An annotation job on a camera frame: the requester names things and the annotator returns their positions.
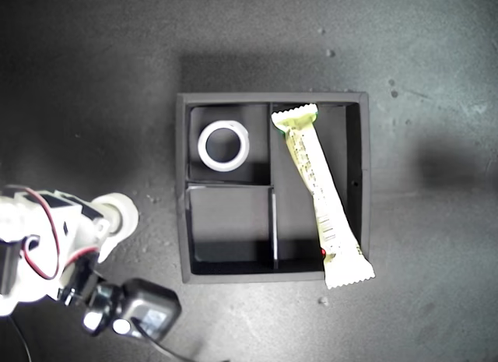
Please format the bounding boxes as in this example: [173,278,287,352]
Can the red wire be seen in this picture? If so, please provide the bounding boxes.
[21,187,100,280]

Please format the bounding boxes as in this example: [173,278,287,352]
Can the white tape roll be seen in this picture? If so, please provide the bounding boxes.
[197,120,251,173]

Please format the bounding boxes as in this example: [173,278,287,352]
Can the green and white snack bar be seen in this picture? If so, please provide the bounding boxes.
[269,103,377,290]

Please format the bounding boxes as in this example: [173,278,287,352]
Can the black camera cable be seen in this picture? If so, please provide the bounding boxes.
[134,322,223,362]

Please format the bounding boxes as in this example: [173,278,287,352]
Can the black camera box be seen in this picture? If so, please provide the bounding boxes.
[82,277,183,340]

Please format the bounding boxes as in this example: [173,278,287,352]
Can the black tray with wells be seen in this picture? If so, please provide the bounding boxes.
[174,91,374,285]

